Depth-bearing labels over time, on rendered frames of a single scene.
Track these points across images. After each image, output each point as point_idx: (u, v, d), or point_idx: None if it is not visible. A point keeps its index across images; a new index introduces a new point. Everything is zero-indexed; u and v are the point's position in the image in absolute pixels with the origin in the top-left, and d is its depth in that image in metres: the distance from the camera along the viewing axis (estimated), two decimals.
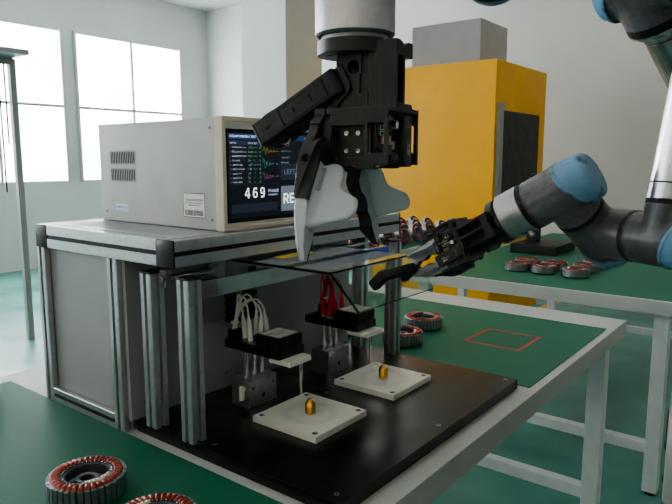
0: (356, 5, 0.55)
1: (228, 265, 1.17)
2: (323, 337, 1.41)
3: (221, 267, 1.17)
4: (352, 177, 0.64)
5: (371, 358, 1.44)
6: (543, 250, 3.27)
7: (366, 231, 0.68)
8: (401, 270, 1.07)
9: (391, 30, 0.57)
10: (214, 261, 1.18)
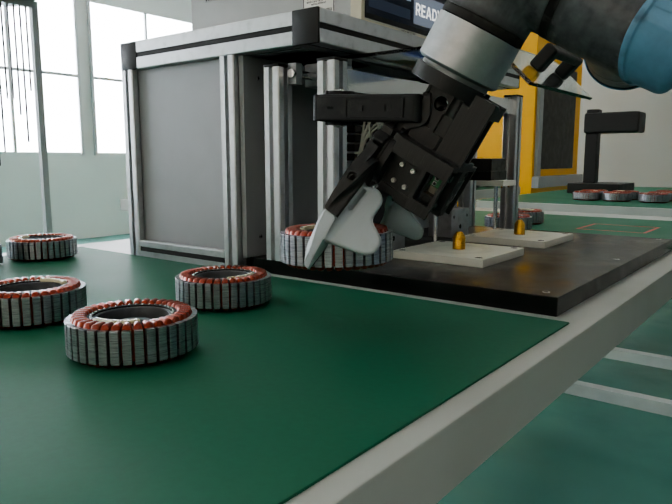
0: (476, 54, 0.51)
1: None
2: None
3: None
4: None
5: (496, 223, 1.25)
6: (604, 188, 3.08)
7: None
8: (568, 52, 0.82)
9: (494, 89, 0.53)
10: (312, 67, 0.94)
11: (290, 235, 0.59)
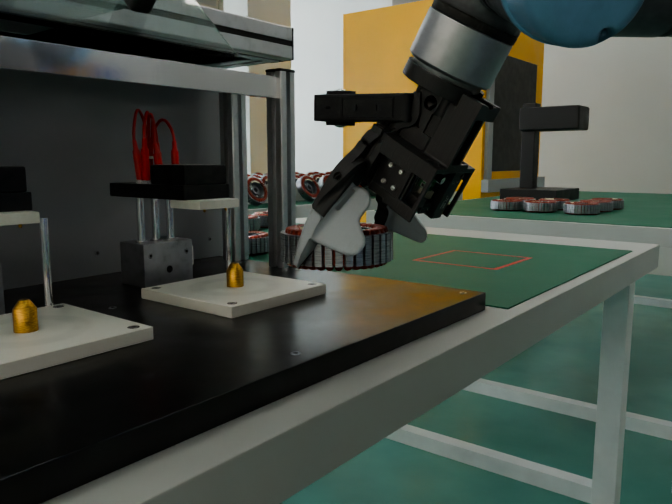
0: (459, 51, 0.49)
1: None
2: (139, 222, 0.78)
3: None
4: None
5: (230, 263, 0.81)
6: (540, 195, 2.64)
7: None
8: None
9: (485, 87, 0.51)
10: None
11: (285, 234, 0.60)
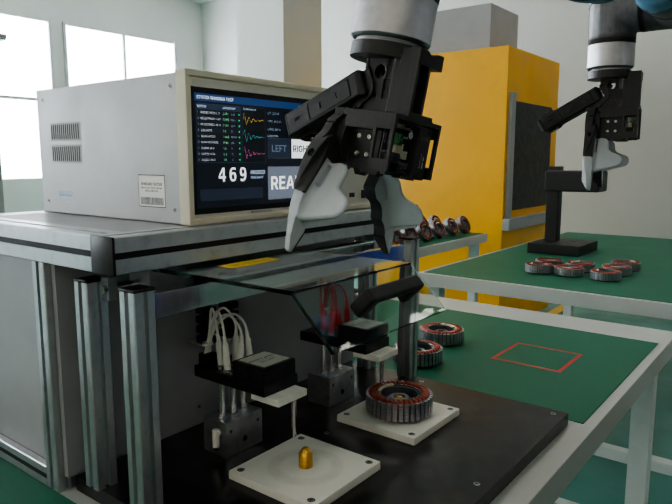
0: (388, 10, 0.55)
1: (155, 277, 0.83)
2: (323, 360, 1.12)
3: (145, 281, 0.83)
4: (370, 182, 0.64)
5: None
6: (564, 250, 2.98)
7: (379, 239, 0.67)
8: (399, 287, 0.73)
9: (423, 40, 0.56)
10: (135, 272, 0.84)
11: (369, 397, 1.04)
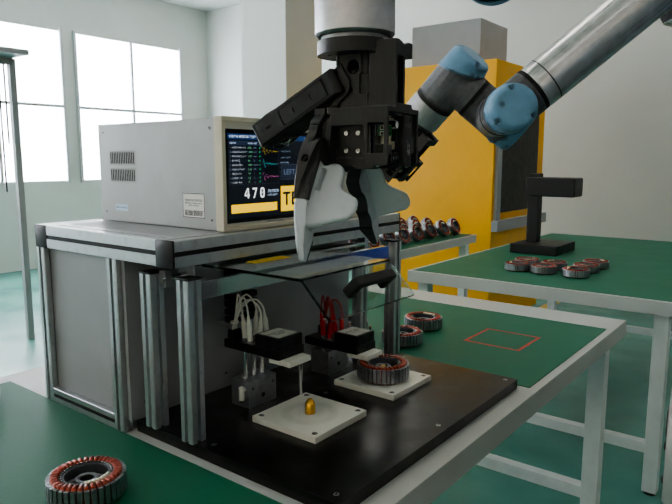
0: (356, 5, 0.55)
1: (198, 270, 1.11)
2: None
3: (191, 273, 1.11)
4: (352, 177, 0.64)
5: None
6: (543, 250, 3.27)
7: (366, 231, 0.68)
8: (377, 276, 1.01)
9: (391, 30, 0.57)
10: (183, 267, 1.12)
11: (359, 366, 1.32)
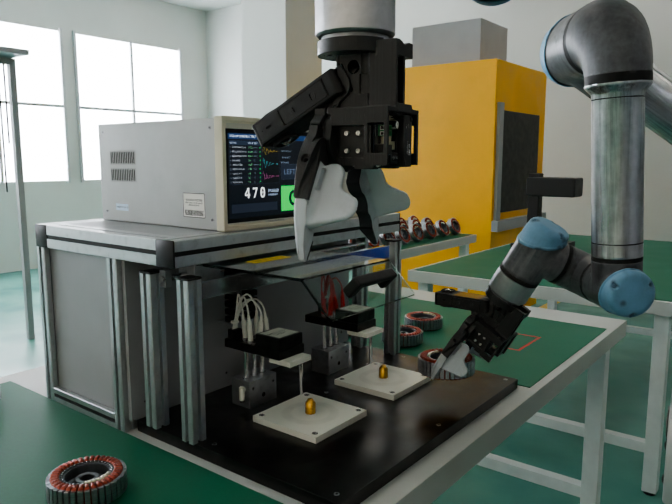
0: (356, 5, 0.55)
1: (198, 270, 1.11)
2: (323, 337, 1.41)
3: (191, 273, 1.11)
4: (352, 177, 0.64)
5: (371, 358, 1.44)
6: None
7: (366, 231, 0.68)
8: (378, 276, 1.01)
9: (391, 30, 0.57)
10: (183, 266, 1.12)
11: (423, 361, 1.22)
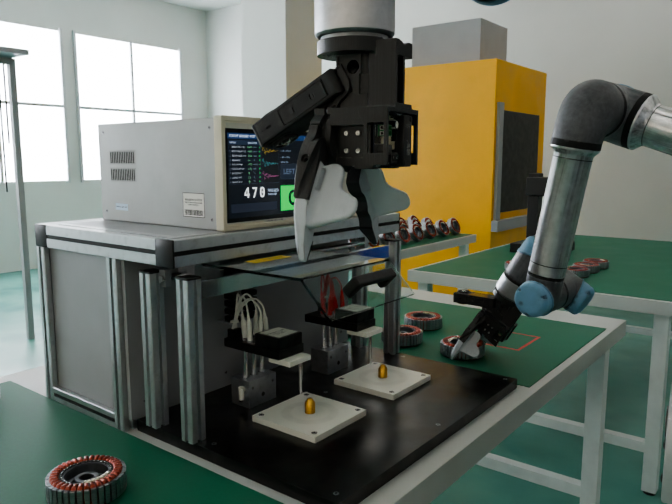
0: (356, 5, 0.55)
1: (198, 270, 1.11)
2: (323, 337, 1.41)
3: (191, 272, 1.11)
4: (352, 177, 0.64)
5: (371, 358, 1.44)
6: None
7: (366, 231, 0.68)
8: (377, 276, 1.01)
9: (391, 30, 0.57)
10: (183, 266, 1.12)
11: (445, 345, 1.58)
